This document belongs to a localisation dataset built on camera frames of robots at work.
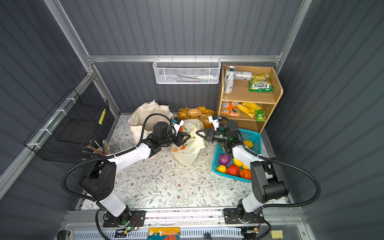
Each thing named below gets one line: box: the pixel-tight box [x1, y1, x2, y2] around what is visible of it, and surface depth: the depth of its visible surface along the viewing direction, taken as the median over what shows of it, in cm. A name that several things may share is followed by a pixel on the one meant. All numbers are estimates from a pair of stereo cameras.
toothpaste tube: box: [196, 74, 218, 80], surface depth 92 cm
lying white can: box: [234, 71, 253, 81], surface depth 93 cm
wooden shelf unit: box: [218, 64, 284, 134], surface depth 93 cm
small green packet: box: [255, 109, 267, 122], surface depth 95 cm
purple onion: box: [218, 153, 231, 166], surface depth 91 cm
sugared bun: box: [187, 108, 202, 117], surface depth 114 cm
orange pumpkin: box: [239, 169, 252, 180], surface depth 84 cm
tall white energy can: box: [224, 66, 237, 94], surface depth 80 cm
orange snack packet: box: [220, 101, 241, 117], surface depth 98 cm
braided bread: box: [177, 106, 192, 121], surface depth 118 cm
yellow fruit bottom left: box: [217, 164, 227, 174], surface depth 87 cm
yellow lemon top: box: [233, 158, 246, 169], surface depth 89 cm
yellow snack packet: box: [237, 102, 262, 118], surface depth 98 cm
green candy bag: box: [248, 74, 274, 93], surface depth 91 cm
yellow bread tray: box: [177, 106, 216, 128], surface depth 117 cm
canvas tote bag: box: [128, 99, 174, 145], surface depth 93 cm
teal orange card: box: [147, 227, 181, 240], surface depth 71 cm
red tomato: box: [226, 164, 240, 176], surface depth 84 cm
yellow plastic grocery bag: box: [172, 118, 205, 167], surface depth 82 cm
